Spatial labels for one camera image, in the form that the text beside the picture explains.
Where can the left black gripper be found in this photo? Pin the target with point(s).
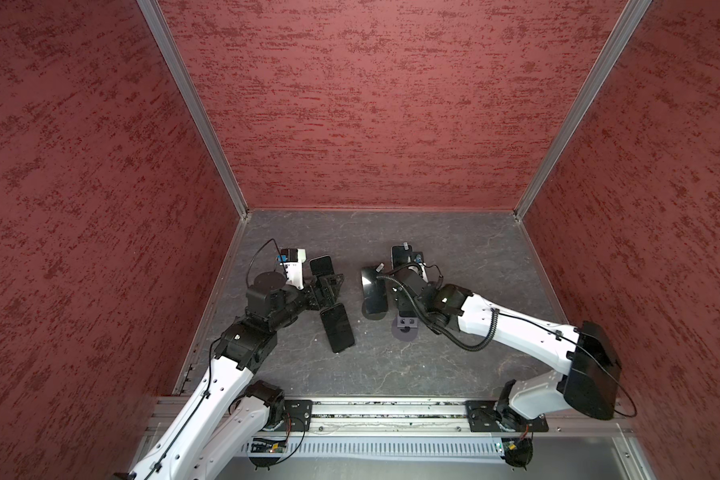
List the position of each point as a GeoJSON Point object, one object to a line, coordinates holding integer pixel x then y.
{"type": "Point", "coordinates": [318, 303]}

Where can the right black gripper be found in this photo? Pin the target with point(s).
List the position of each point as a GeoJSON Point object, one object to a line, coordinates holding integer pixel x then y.
{"type": "Point", "coordinates": [402, 304]}

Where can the purple round base phone stand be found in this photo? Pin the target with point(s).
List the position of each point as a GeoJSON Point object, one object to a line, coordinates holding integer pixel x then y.
{"type": "Point", "coordinates": [405, 329]}

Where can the black phone with white tag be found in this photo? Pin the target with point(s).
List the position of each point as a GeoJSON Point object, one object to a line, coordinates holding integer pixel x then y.
{"type": "Point", "coordinates": [403, 254]}

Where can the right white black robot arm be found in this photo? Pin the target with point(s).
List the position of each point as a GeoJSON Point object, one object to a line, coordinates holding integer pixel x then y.
{"type": "Point", "coordinates": [584, 369]}

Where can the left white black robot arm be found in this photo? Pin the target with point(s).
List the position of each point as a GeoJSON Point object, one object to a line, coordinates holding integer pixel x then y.
{"type": "Point", "coordinates": [228, 406]}

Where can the reflective phone on centre stand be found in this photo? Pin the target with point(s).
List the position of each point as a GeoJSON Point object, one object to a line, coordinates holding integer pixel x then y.
{"type": "Point", "coordinates": [373, 287]}

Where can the dark round centre stand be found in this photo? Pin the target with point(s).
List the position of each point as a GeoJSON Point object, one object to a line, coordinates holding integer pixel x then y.
{"type": "Point", "coordinates": [374, 310]}

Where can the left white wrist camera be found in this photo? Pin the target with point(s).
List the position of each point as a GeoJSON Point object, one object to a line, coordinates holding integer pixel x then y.
{"type": "Point", "coordinates": [292, 260]}

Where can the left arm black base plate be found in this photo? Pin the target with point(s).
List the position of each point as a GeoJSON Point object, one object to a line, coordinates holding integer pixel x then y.
{"type": "Point", "coordinates": [289, 416]}

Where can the aluminium front rail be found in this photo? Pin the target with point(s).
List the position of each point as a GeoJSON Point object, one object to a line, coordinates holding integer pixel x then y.
{"type": "Point", "coordinates": [407, 416]}

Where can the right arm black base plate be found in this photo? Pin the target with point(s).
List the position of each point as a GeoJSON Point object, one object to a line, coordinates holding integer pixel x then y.
{"type": "Point", "coordinates": [484, 416]}

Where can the white slotted cable duct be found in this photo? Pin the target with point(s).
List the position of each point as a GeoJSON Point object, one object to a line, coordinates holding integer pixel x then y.
{"type": "Point", "coordinates": [427, 448]}

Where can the left aluminium corner post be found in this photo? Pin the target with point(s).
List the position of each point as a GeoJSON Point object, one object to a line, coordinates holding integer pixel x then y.
{"type": "Point", "coordinates": [169, 50]}

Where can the aluminium corner post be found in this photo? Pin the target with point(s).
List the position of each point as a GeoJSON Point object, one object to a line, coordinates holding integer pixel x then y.
{"type": "Point", "coordinates": [169, 50]}
{"type": "Point", "coordinates": [622, 31]}

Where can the right aluminium corner post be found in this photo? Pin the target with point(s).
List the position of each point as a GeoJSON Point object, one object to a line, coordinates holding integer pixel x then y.
{"type": "Point", "coordinates": [622, 31]}

